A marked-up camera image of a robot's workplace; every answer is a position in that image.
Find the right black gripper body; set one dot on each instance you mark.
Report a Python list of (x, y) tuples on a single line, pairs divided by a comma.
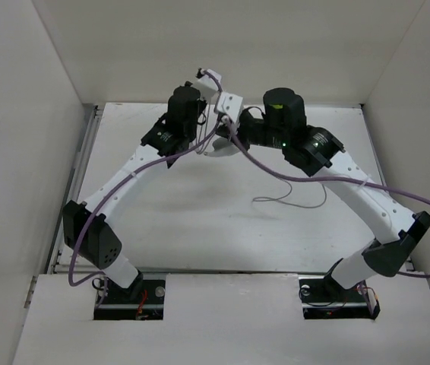
[(257, 131)]

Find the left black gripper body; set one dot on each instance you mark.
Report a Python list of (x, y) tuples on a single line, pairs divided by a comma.
[(191, 131)]

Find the grey white headphones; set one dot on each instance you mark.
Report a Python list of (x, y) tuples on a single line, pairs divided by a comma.
[(222, 147)]

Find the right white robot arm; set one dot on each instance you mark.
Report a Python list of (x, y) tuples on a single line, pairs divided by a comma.
[(322, 158)]

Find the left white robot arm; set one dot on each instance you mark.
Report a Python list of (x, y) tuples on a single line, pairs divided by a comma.
[(88, 225)]

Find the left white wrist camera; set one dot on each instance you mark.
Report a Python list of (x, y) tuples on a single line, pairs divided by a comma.
[(208, 83)]

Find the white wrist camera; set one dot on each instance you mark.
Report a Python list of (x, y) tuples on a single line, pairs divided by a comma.
[(208, 83), (229, 105)]

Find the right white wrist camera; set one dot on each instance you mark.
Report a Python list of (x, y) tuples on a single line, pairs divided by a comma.
[(229, 105)]

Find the left aluminium rail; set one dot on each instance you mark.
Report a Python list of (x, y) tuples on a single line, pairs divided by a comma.
[(92, 116)]

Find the aluminium rail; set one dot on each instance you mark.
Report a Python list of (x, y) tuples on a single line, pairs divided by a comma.
[(87, 269), (92, 116)]

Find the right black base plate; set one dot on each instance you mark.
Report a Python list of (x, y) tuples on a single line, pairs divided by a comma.
[(359, 302)]

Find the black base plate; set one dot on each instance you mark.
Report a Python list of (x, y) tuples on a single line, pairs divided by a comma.
[(359, 302), (114, 305)]

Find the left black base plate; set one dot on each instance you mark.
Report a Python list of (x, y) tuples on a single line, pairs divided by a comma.
[(114, 305)]

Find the front aluminium rail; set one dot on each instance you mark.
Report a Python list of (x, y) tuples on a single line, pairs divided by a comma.
[(87, 269)]

